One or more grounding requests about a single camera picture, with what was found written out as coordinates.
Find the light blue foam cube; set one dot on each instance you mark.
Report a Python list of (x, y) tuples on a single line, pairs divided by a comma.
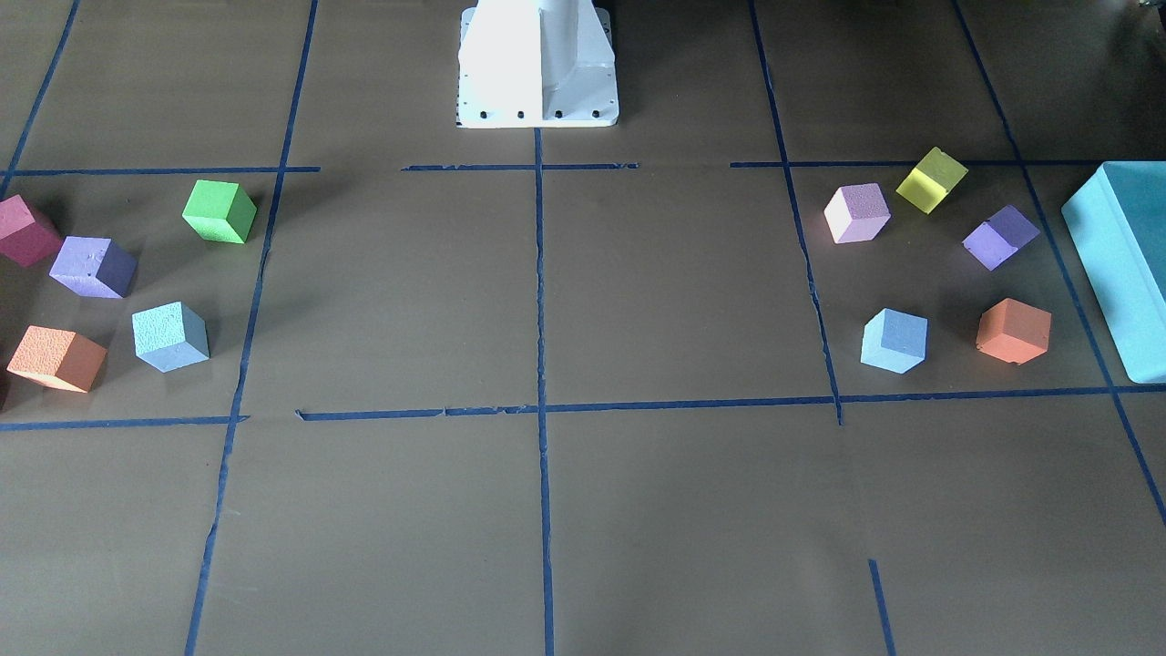
[(895, 341), (170, 336)]

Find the pink foam cube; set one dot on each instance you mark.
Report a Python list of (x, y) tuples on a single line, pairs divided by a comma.
[(857, 212)]

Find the green foam cube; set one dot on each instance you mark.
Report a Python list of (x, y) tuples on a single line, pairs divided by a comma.
[(219, 211)]

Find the teal foam box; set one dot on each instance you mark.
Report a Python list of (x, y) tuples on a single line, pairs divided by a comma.
[(1117, 222)]

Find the magenta foam cube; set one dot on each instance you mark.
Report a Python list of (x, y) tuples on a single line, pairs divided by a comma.
[(27, 235)]

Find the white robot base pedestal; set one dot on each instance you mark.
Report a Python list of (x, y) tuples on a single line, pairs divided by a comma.
[(536, 64)]

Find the purple foam cube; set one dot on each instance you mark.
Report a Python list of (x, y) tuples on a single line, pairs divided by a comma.
[(94, 267), (1000, 237)]

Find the yellow foam cube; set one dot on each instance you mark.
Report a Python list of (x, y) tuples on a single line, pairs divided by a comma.
[(931, 180)]

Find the orange foam cube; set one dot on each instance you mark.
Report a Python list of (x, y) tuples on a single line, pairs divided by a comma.
[(1014, 332), (56, 359)]

